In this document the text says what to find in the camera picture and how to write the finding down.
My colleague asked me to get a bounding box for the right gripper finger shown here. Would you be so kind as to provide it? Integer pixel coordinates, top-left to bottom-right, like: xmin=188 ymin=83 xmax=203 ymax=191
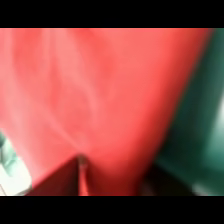
xmin=28 ymin=154 xmax=81 ymax=197

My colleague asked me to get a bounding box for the red T-shirt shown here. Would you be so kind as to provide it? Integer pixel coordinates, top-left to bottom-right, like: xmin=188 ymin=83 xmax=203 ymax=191
xmin=0 ymin=28 xmax=214 ymax=197

